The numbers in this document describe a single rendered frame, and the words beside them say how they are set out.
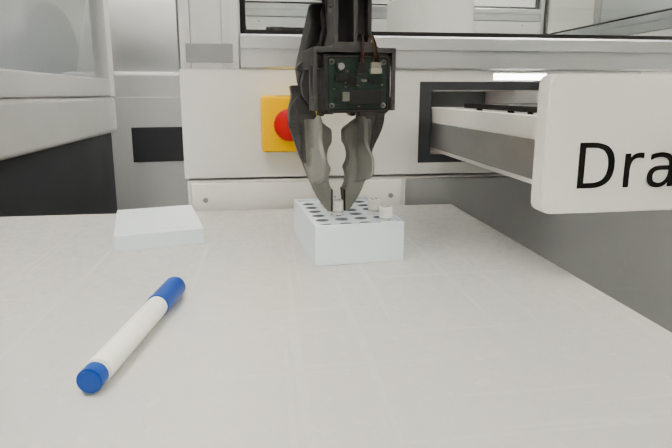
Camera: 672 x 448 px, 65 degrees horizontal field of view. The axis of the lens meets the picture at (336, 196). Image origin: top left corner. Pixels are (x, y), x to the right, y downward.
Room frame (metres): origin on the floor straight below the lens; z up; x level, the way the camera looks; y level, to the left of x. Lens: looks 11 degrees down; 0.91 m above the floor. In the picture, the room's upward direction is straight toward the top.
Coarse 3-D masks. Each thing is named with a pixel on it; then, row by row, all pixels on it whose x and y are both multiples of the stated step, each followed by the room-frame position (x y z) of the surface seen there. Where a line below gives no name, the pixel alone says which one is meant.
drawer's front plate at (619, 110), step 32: (544, 96) 0.42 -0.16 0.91; (576, 96) 0.41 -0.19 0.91; (608, 96) 0.42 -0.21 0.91; (640, 96) 0.42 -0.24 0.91; (544, 128) 0.41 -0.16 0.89; (576, 128) 0.41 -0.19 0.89; (608, 128) 0.42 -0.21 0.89; (640, 128) 0.42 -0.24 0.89; (544, 160) 0.41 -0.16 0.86; (576, 160) 0.41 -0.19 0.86; (640, 160) 0.42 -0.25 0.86; (544, 192) 0.41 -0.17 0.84; (576, 192) 0.41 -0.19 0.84; (608, 192) 0.42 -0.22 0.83; (640, 192) 0.42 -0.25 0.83
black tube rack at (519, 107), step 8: (464, 104) 0.73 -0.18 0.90; (472, 104) 0.71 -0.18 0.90; (480, 104) 0.68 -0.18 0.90; (488, 104) 0.66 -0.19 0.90; (496, 104) 0.66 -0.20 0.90; (504, 104) 0.66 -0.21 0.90; (512, 104) 0.66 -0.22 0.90; (520, 104) 0.66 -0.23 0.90; (528, 104) 0.67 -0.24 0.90; (536, 104) 0.67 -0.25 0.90; (512, 112) 0.62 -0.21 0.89; (528, 112) 0.73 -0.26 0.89; (536, 112) 0.54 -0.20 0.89
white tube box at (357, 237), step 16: (304, 208) 0.54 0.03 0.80; (320, 208) 0.54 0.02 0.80; (352, 208) 0.54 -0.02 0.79; (304, 224) 0.50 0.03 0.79; (320, 224) 0.47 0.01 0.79; (336, 224) 0.46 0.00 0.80; (352, 224) 0.46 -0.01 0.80; (368, 224) 0.46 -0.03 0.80; (384, 224) 0.47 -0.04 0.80; (400, 224) 0.47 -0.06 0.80; (304, 240) 0.51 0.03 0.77; (320, 240) 0.45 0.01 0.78; (336, 240) 0.46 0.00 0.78; (352, 240) 0.46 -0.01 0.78; (368, 240) 0.46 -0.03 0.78; (384, 240) 0.47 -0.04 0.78; (400, 240) 0.47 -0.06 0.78; (320, 256) 0.45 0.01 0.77; (336, 256) 0.46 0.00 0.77; (352, 256) 0.46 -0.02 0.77; (368, 256) 0.46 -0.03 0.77; (384, 256) 0.47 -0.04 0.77; (400, 256) 0.47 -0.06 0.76
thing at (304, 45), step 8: (312, 8) 0.51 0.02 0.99; (320, 8) 0.51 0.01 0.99; (312, 16) 0.50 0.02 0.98; (312, 24) 0.50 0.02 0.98; (320, 24) 0.50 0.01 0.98; (304, 32) 0.53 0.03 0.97; (312, 32) 0.51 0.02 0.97; (320, 32) 0.51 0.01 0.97; (304, 40) 0.53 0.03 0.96; (312, 40) 0.52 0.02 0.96; (304, 48) 0.54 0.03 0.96; (296, 64) 0.59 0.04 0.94; (296, 72) 0.59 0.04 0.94
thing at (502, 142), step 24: (432, 120) 0.75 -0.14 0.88; (456, 120) 0.66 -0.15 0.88; (480, 120) 0.58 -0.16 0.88; (504, 120) 0.52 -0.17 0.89; (528, 120) 0.48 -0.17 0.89; (432, 144) 0.74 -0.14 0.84; (456, 144) 0.64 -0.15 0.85; (480, 144) 0.57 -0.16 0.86; (504, 144) 0.52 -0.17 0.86; (528, 144) 0.47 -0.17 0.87; (504, 168) 0.51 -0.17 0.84; (528, 168) 0.47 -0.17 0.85
